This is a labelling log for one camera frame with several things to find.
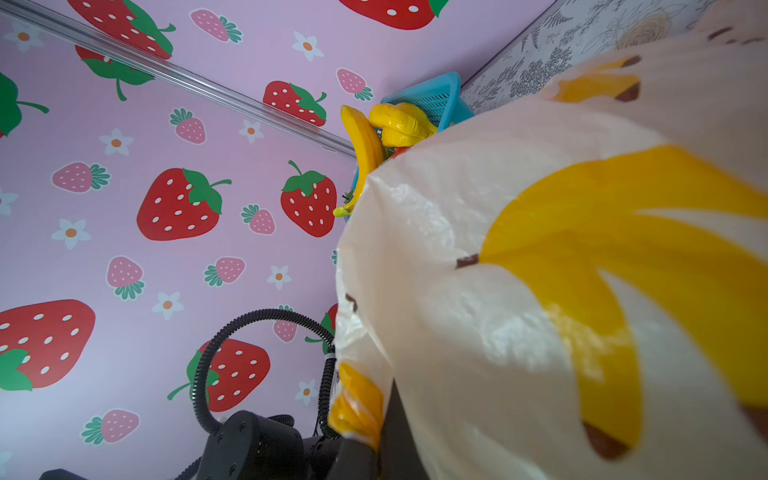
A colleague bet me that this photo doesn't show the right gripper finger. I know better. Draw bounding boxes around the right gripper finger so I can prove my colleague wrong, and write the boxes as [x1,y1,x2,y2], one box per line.
[379,383,429,480]

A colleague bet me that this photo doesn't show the beige plastic bag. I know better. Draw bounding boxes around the beige plastic bag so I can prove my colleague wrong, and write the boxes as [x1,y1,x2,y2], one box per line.
[329,1,767,479]

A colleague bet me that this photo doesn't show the large yellow banana bunch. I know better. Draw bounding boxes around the large yellow banana bunch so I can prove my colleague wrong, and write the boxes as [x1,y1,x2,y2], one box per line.
[334,105,385,218]

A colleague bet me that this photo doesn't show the teal plastic basket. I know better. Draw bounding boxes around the teal plastic basket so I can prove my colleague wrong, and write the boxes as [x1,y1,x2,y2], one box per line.
[344,72,474,205]

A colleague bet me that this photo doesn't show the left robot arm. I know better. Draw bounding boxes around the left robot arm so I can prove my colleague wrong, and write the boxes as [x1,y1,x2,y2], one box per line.
[178,411,378,479]

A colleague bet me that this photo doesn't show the small yellow banana bunch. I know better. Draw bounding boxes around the small yellow banana bunch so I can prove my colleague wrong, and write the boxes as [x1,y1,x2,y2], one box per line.
[369,103,438,148]

